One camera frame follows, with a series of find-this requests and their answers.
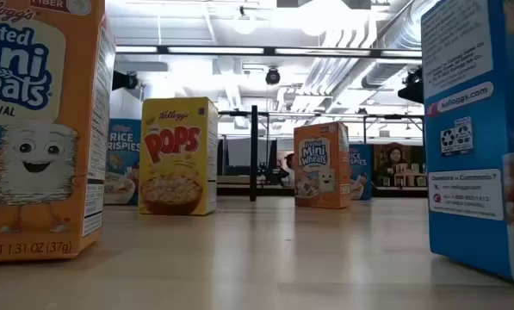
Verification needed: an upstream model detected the blue Rice Krispies cereal box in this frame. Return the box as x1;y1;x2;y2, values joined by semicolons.
420;0;514;286
349;144;374;202
103;118;142;207

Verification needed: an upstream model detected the yellow Corn Pops cereal box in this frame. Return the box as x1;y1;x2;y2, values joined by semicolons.
138;96;219;216

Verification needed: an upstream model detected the orange Mini Wheats cereal box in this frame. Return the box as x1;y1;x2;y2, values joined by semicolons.
0;0;117;263
294;121;351;210

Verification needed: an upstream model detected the wooden background shelf unit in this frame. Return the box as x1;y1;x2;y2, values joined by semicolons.
375;173;428;189

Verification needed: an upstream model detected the person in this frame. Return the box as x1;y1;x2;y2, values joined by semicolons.
282;152;295;187
383;146;407;176

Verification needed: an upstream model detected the white round ceiling lamp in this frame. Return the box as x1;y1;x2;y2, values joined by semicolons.
232;6;258;36

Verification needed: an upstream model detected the black overhead light bar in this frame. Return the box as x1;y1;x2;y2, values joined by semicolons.
115;44;424;60

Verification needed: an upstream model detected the black background equipment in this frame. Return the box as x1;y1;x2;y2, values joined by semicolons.
258;161;290;187

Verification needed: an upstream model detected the black background metal frame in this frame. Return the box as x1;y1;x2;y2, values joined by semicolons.
362;114;426;146
217;109;271;143

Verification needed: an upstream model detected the silver ventilation duct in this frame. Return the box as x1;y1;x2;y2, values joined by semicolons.
362;0;439;90

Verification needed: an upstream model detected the black metal table frame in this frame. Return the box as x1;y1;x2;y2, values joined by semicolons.
216;183;429;199

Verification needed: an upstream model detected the black vertical frame post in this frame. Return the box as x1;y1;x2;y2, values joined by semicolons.
250;105;258;202

